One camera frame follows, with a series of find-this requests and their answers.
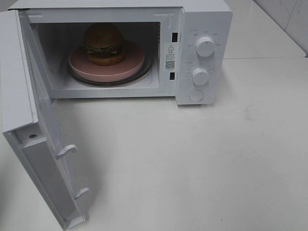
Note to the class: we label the white microwave door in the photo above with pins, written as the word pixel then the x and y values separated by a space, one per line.
pixel 28 121

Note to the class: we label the white warning label sticker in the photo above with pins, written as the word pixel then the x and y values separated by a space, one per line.
pixel 170 56

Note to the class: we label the upper white round knob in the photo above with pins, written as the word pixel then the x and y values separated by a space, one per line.
pixel 205 45

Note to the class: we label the round white door button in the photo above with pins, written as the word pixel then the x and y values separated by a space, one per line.
pixel 196 95

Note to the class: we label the burger with lettuce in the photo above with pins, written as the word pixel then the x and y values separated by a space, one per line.
pixel 103 43

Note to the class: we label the white round knob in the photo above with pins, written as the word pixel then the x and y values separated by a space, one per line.
pixel 205 45
pixel 200 76

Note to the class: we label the glass microwave turntable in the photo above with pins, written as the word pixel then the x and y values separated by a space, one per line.
pixel 145 69

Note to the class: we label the pink round plate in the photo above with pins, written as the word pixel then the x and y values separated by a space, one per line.
pixel 87 71

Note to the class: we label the lower white round knob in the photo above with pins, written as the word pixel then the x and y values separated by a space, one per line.
pixel 200 76

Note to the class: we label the white microwave oven body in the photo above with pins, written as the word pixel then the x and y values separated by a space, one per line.
pixel 148 23

